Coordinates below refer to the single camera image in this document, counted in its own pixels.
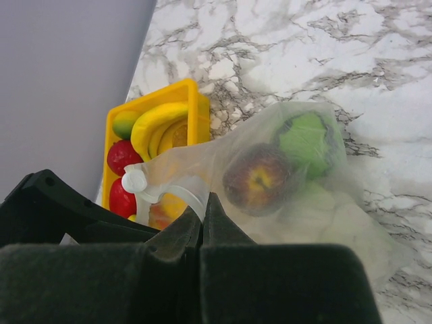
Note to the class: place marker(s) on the dark red apple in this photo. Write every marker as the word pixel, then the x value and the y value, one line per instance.
pixel 259 180

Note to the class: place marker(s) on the green striped ball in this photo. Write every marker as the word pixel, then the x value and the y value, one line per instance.
pixel 312 142

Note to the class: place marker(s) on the red chili pepper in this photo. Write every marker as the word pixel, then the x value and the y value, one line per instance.
pixel 121 202

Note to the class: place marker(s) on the clear zip top bag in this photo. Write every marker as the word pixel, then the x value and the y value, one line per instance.
pixel 192 173

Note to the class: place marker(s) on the yellow banana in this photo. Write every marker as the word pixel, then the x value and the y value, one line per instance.
pixel 149 121

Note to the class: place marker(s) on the red tomato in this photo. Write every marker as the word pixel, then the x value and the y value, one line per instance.
pixel 120 155

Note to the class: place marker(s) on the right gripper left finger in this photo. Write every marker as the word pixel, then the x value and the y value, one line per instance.
pixel 68 282

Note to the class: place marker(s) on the yellow plastic tray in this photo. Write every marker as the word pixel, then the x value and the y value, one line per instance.
pixel 197 120

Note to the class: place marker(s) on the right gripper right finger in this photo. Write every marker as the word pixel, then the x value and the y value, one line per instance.
pixel 244 282

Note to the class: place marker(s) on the green mango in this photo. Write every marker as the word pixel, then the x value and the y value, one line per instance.
pixel 123 123

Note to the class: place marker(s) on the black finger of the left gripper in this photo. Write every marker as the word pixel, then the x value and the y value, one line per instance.
pixel 42 208

